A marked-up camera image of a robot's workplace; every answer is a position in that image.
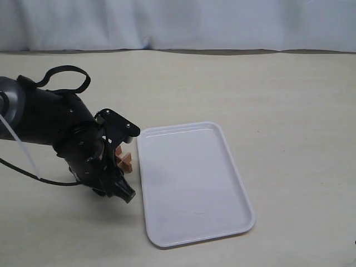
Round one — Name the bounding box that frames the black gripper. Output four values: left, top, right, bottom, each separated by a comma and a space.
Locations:
55, 121, 136, 204

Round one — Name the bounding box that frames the wooden notched bar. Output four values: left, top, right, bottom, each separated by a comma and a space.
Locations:
117, 152, 133, 173
115, 146, 126, 162

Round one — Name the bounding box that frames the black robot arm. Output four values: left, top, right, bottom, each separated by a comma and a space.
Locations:
1, 76, 140, 202

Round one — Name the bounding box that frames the white plastic tray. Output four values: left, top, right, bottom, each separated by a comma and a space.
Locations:
137, 121, 256, 249

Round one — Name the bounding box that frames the white backdrop cloth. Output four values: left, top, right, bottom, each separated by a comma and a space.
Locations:
1, 1, 355, 52

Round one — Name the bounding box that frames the black cable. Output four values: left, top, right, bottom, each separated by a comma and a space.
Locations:
0, 157, 81, 186

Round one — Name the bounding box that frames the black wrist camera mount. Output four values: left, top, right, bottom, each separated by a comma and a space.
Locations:
94, 108, 141, 147

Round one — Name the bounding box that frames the black strap loop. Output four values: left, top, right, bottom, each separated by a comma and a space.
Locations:
35, 65, 92, 94

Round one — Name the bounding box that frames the white cable tie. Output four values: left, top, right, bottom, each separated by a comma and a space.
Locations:
1, 115, 39, 180

